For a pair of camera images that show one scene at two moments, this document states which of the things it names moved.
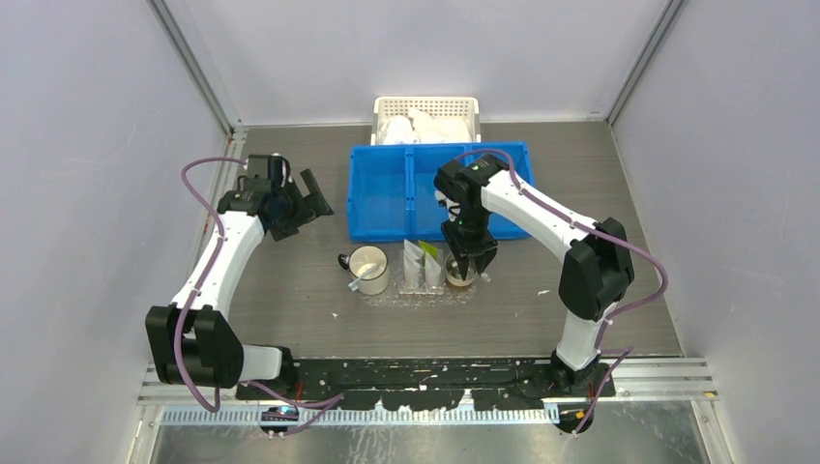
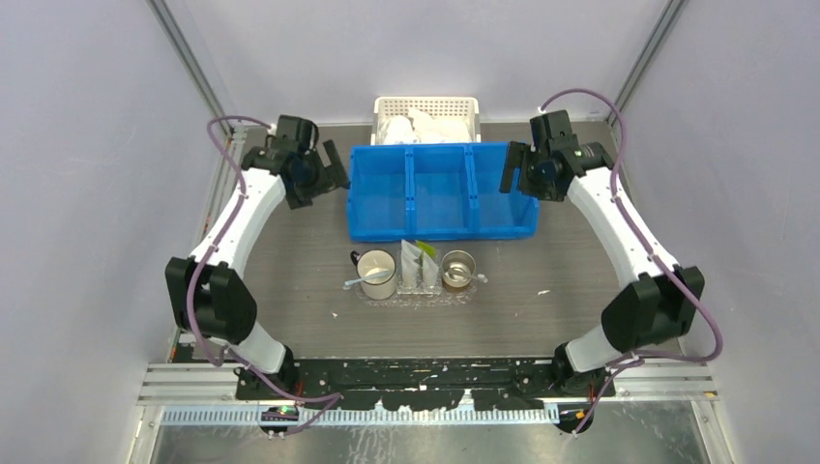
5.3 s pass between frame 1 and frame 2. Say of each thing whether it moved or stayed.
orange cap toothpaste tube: stayed
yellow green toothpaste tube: stayed
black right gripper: moved
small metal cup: stayed
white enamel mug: moved
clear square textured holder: stayed
